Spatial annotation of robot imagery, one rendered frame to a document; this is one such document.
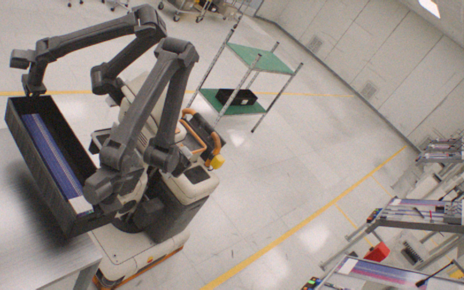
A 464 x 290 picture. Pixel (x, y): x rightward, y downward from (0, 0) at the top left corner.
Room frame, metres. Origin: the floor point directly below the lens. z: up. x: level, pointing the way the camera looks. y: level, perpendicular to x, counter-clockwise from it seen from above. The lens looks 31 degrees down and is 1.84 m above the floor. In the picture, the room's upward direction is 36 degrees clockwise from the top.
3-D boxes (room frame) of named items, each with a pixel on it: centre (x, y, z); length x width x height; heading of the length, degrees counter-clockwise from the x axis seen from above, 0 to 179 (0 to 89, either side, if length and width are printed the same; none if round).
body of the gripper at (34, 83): (0.80, 0.74, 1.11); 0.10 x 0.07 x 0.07; 69
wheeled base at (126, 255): (1.24, 0.27, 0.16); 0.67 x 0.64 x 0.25; 159
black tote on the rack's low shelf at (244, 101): (3.35, 0.27, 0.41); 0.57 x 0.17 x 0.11; 154
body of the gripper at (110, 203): (0.60, 0.21, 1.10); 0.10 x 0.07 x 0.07; 68
